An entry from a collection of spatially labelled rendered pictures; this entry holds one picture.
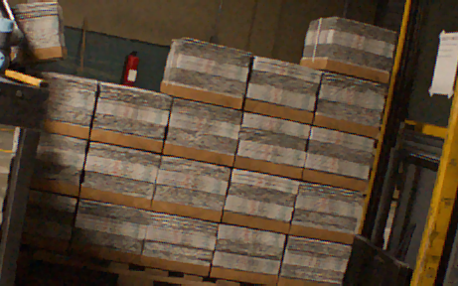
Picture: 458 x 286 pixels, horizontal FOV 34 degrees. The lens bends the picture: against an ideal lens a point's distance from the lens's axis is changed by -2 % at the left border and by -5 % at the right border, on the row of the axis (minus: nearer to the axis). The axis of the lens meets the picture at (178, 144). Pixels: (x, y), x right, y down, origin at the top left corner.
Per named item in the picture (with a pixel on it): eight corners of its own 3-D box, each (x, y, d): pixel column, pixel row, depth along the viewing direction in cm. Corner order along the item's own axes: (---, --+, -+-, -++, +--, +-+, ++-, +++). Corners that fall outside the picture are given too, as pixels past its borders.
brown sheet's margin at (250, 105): (225, 104, 341) (227, 94, 341) (286, 116, 346) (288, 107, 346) (244, 109, 304) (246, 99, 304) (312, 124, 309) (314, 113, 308)
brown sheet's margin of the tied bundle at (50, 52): (-4, 68, 309) (-6, 57, 309) (65, 59, 312) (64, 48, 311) (-10, 66, 294) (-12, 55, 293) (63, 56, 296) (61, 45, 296)
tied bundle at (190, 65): (158, 92, 337) (169, 41, 335) (223, 105, 342) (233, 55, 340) (170, 96, 300) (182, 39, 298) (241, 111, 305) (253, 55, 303)
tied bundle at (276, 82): (224, 105, 342) (234, 55, 340) (285, 118, 346) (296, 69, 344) (242, 111, 304) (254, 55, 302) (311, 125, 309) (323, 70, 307)
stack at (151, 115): (-1, 250, 336) (32, 67, 329) (249, 293, 353) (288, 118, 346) (-11, 274, 298) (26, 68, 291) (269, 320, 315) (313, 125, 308)
